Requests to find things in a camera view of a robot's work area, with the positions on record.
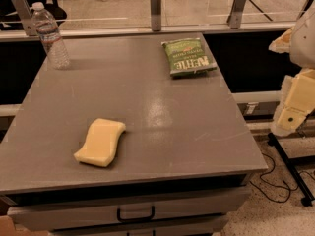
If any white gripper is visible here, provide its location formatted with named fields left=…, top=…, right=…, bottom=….
left=269, top=28, right=315, bottom=137

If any green jalapeno chip bag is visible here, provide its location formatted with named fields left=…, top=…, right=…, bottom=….
left=161, top=38, right=217, bottom=77

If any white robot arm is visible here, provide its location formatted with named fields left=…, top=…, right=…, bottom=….
left=269, top=8, right=315, bottom=137

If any yellow sponge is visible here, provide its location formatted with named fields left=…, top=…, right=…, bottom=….
left=74, top=118, right=126, bottom=167

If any black stand leg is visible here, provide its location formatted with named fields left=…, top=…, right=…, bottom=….
left=268, top=133, right=315, bottom=207

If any clear plastic water bottle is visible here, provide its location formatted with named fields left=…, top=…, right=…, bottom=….
left=32, top=2, right=70, bottom=69

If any black office chair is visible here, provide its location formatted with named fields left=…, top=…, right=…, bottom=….
left=0, top=0, right=67, bottom=30

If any right metal bracket post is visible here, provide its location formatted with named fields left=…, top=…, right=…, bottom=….
left=227, top=0, right=246, bottom=29

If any metal bracket post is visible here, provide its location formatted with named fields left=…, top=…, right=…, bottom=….
left=227, top=0, right=246, bottom=29
left=11, top=0, right=36, bottom=36
left=150, top=0, right=161, bottom=31

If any middle metal bracket post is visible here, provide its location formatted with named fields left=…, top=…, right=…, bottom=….
left=150, top=0, right=161, bottom=31

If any left metal bracket post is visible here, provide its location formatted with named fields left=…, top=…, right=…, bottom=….
left=11, top=0, right=36, bottom=36

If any grey drawer with black handle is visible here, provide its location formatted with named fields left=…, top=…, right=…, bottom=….
left=8, top=186, right=251, bottom=231

